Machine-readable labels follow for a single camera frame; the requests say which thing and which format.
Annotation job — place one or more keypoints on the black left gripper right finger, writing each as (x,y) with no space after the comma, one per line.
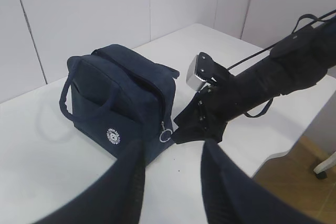
(284,190)

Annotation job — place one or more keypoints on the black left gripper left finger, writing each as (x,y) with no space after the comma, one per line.
(116,197)

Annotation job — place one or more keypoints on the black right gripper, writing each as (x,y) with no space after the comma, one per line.
(199,121)

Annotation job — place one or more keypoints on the navy blue lunch bag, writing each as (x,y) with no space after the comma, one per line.
(115,96)

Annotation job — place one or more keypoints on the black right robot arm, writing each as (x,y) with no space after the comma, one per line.
(297,62)

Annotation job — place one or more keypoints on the white table leg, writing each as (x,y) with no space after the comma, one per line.
(320,170)

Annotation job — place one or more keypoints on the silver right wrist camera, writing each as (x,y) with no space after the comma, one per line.
(204,70)

